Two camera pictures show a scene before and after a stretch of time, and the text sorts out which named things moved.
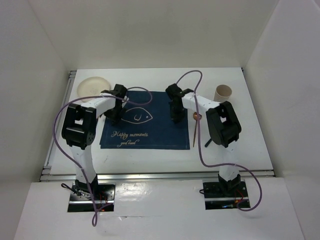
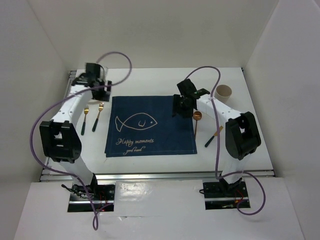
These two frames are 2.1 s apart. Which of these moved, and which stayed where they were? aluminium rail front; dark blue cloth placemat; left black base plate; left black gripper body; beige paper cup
Moved: dark blue cloth placemat; left black gripper body
Stayed: aluminium rail front; beige paper cup; left black base plate
